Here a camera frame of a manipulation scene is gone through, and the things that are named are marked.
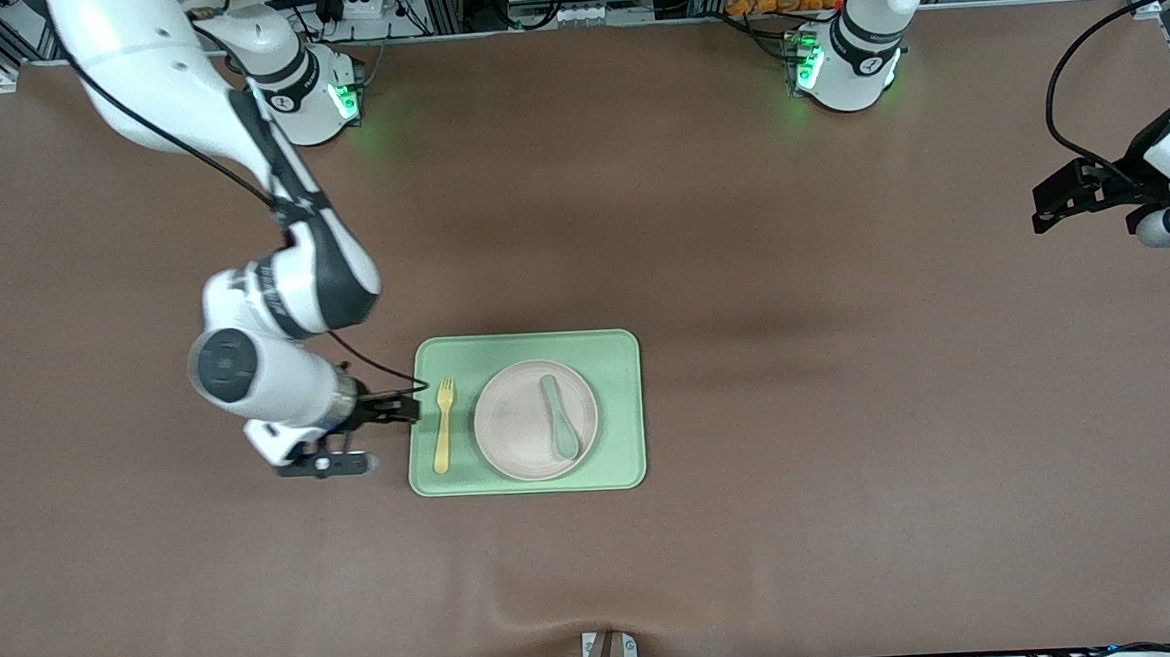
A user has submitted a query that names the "yellow plastic fork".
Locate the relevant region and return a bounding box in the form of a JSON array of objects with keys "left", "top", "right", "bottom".
[{"left": 429, "top": 378, "right": 461, "bottom": 475}]

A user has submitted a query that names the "round beige plate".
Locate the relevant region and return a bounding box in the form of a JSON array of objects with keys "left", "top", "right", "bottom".
[{"left": 471, "top": 357, "right": 602, "bottom": 484}]

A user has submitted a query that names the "teal plastic spoon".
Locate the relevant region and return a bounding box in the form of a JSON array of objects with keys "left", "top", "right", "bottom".
[{"left": 539, "top": 372, "right": 582, "bottom": 462}]

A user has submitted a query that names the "light green rectangular tray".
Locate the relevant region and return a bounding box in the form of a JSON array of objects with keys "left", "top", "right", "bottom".
[{"left": 401, "top": 327, "right": 648, "bottom": 501}]

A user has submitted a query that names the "white power strip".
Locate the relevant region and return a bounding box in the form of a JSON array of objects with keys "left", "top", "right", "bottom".
[{"left": 312, "top": 0, "right": 402, "bottom": 25}]

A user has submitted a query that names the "brown table mat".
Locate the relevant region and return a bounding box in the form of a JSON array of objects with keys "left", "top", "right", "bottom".
[{"left": 0, "top": 0, "right": 1170, "bottom": 657}]

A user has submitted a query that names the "white connector block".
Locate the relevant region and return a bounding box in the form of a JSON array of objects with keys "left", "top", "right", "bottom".
[{"left": 556, "top": 1, "right": 620, "bottom": 28}]

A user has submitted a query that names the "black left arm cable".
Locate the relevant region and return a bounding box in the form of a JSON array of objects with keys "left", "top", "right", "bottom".
[{"left": 1040, "top": 0, "right": 1170, "bottom": 171}]

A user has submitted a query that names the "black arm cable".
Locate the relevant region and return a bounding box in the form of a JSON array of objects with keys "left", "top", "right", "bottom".
[
  {"left": 60, "top": 27, "right": 430, "bottom": 412},
  {"left": 1040, "top": 0, "right": 1170, "bottom": 171}
]

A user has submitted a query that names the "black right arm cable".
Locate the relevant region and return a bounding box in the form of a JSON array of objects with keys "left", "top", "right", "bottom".
[{"left": 60, "top": 27, "right": 430, "bottom": 412}]

